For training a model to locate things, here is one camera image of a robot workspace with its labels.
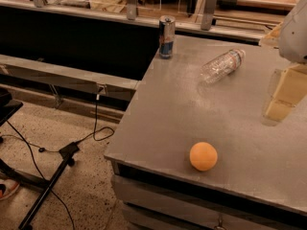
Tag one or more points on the orange white shoe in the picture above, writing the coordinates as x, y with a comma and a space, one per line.
7, 188

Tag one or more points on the black stand leg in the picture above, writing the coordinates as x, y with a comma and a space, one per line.
67, 154

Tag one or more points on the grey metal post right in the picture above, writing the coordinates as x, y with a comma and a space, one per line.
208, 13

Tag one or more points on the grey drawer cabinet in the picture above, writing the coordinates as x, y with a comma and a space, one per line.
151, 201

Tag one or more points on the black chair edge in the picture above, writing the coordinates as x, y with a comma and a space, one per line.
8, 105

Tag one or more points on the orange fruit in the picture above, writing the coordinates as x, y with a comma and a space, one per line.
203, 156

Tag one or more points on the silver blue energy drink can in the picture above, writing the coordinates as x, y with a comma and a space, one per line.
167, 28

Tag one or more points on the grey metal post middle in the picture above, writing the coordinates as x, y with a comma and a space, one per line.
131, 9

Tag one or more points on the clear plastic water bottle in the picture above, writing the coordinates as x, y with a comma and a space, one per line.
221, 66

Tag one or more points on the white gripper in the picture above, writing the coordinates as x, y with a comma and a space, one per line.
295, 35

